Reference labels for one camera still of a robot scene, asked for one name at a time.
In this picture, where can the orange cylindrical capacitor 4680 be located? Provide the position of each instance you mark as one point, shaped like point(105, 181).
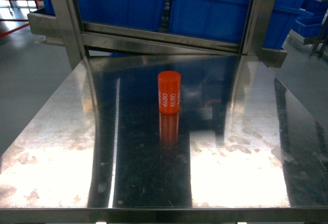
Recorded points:
point(169, 88)

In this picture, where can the blue plastic bin left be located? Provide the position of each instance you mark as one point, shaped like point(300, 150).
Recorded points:
point(137, 14)

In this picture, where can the blue plastic bin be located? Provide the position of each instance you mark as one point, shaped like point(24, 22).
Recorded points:
point(137, 14)
point(222, 20)
point(282, 19)

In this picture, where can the blue plastic bin middle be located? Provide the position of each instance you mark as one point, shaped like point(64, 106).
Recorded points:
point(222, 20)

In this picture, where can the blue plastic bin right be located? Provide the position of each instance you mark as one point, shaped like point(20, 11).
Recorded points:
point(282, 19)

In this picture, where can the blue bin far right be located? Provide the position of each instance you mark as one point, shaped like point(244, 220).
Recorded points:
point(309, 25)

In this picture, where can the stainless steel rack frame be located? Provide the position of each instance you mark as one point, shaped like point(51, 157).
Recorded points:
point(66, 28)

